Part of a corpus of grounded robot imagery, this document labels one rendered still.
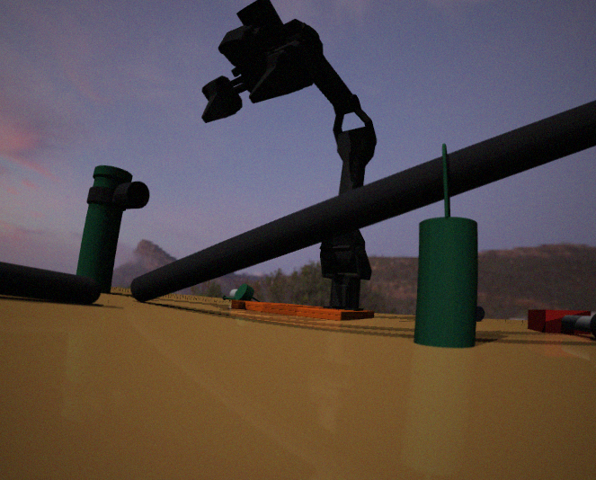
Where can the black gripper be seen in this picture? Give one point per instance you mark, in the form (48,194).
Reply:
(288,69)

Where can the dark metal rail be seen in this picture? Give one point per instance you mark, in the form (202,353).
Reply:
(488,161)

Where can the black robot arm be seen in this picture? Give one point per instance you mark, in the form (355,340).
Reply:
(262,29)

